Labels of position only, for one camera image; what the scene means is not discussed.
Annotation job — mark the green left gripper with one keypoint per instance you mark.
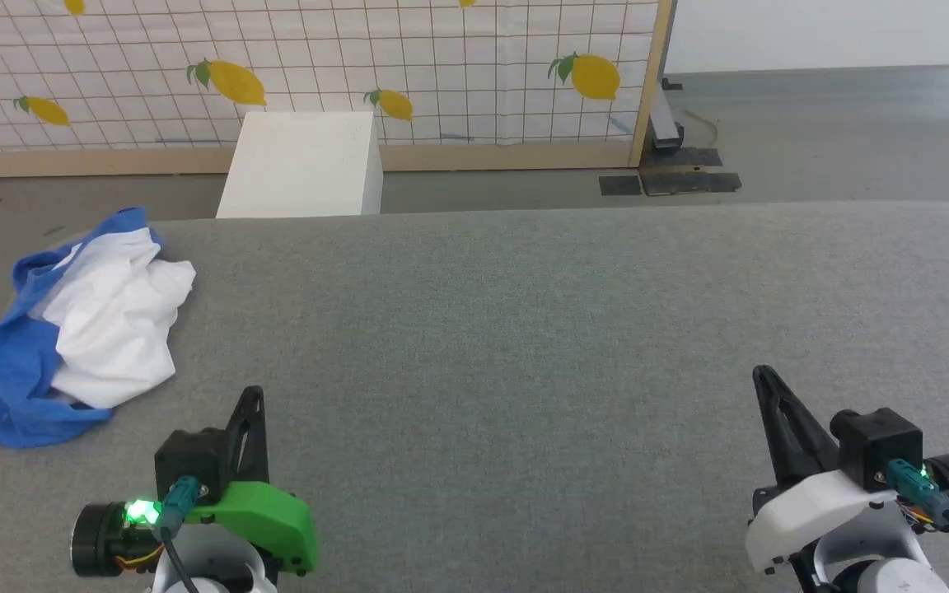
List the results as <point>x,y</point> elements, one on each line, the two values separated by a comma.
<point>277,527</point>

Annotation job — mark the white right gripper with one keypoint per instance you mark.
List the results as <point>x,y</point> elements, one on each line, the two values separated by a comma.
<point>812,506</point>

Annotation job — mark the blue and white garment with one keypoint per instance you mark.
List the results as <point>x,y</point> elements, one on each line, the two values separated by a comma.
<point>112,329</point>

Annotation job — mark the grey fabric sofa seat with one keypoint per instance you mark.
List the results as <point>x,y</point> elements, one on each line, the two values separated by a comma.
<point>483,329</point>

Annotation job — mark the long black floor mat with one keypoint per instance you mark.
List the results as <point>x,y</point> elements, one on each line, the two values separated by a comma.
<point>693,183</point>

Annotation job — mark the white box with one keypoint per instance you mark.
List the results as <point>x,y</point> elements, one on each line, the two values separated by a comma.
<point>301,165</point>

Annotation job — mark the small black floor mat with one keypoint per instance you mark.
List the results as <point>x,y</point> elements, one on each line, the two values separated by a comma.
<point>620,185</point>

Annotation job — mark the grey metal screen foot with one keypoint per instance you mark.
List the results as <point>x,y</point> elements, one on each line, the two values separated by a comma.
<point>666,123</point>

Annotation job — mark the lemon print grid screen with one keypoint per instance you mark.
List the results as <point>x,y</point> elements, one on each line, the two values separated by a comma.
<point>441,66</point>

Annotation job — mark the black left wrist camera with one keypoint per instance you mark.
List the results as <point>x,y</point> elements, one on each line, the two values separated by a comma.
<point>190,461</point>

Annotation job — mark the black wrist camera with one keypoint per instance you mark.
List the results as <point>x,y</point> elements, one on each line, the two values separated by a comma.
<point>190,461</point>
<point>874,445</point>

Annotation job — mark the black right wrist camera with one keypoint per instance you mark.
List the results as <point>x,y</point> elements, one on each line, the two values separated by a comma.
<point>874,445</point>

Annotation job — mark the black rubber base plate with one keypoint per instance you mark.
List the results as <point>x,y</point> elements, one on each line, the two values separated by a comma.
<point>684,157</point>

